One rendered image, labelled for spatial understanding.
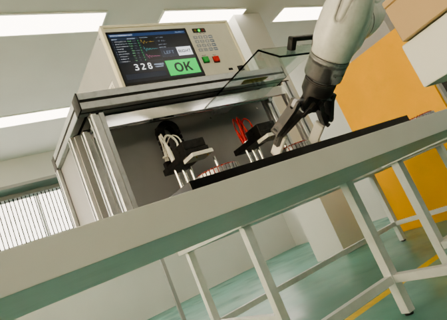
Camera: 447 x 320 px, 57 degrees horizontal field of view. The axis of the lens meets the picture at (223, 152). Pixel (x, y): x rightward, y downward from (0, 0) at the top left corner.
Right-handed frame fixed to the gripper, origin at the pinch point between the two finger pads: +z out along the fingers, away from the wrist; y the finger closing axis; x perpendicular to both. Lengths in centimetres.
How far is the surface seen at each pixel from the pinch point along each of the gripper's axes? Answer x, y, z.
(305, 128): 11.2, 17.6, 6.3
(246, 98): 23.5, 1.3, -0.1
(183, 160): 9.9, -27.4, 4.4
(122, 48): 44, -29, -9
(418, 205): 3, 135, 82
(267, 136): 7.6, -3.1, 1.3
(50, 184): 273, 5, 257
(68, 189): 41, -46, 35
